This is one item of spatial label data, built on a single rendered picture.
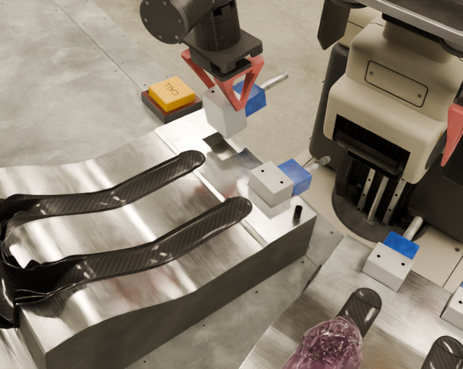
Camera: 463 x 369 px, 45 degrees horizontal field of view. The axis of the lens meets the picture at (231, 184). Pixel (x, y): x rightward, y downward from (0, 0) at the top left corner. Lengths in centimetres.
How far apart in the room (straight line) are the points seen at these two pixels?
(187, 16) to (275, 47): 209
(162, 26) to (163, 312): 32
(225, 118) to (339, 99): 41
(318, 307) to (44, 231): 33
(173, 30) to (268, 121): 166
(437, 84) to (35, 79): 73
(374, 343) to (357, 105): 54
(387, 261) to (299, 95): 173
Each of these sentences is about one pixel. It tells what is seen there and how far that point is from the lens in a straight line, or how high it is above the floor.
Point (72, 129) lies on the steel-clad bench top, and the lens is 99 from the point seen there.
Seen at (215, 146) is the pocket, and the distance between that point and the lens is 85.
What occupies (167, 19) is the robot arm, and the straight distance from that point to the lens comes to 60.
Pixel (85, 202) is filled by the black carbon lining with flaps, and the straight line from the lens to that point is 74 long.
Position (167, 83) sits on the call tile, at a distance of 101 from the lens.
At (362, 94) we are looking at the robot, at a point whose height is 80.
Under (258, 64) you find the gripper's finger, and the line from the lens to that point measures 71.
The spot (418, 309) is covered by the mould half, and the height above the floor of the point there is 86.
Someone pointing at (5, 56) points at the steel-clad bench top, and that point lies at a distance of 118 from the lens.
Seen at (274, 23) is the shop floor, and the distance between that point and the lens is 286.
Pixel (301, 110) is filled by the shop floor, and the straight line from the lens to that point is 232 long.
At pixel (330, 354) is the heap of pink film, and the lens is 61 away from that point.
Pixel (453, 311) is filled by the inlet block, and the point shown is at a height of 88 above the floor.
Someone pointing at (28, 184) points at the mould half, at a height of 93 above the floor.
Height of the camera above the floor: 144
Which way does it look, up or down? 47 degrees down
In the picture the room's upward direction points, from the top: 6 degrees clockwise
